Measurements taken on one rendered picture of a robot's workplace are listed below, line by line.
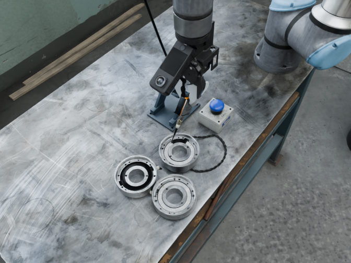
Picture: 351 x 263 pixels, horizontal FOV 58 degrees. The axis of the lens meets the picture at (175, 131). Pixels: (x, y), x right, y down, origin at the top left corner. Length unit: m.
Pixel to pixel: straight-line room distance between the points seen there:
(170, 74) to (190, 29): 0.10
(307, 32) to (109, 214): 0.68
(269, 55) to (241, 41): 0.17
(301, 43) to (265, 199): 0.97
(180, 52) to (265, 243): 1.16
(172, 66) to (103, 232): 0.41
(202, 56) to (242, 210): 1.10
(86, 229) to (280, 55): 0.74
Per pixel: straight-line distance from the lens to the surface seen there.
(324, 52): 0.89
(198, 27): 0.62
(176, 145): 0.83
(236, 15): 1.31
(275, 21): 1.00
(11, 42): 2.35
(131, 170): 0.80
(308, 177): 1.83
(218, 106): 0.85
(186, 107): 0.78
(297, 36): 0.94
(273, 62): 1.06
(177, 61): 0.66
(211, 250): 1.58
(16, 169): 0.94
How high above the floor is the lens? 1.52
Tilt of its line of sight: 53 degrees down
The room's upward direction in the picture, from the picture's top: 3 degrees counter-clockwise
